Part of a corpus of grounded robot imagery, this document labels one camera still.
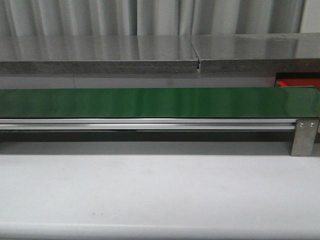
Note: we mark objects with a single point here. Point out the green conveyor belt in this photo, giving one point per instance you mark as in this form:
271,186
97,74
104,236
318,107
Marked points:
199,102

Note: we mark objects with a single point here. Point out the red plastic tray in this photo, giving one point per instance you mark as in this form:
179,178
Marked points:
298,82

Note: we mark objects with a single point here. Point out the grey stone shelf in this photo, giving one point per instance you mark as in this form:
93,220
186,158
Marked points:
164,54

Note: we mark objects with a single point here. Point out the white curtain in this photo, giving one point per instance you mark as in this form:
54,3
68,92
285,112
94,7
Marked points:
157,17

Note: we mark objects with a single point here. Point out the steel conveyor support bracket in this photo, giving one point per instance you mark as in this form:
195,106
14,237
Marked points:
304,137

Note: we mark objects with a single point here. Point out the aluminium conveyor frame rail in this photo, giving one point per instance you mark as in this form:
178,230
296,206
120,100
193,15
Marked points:
148,124

